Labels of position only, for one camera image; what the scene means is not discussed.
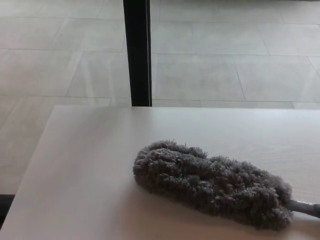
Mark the grey fluffy microfibre duster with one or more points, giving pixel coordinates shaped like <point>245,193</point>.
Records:
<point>205,180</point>

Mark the black vertical window post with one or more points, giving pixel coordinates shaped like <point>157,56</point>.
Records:
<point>137,50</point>

